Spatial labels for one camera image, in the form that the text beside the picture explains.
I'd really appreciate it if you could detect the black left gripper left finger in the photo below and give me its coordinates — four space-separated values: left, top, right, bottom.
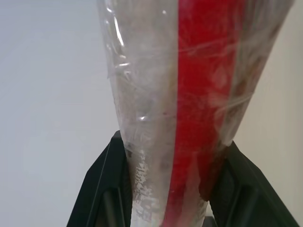
66 131 132 227

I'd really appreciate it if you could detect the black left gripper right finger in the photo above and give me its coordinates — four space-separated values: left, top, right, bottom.
210 140 300 227

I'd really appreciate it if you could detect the plastic bottle with red stripe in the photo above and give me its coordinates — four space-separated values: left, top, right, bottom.
96 0 295 227

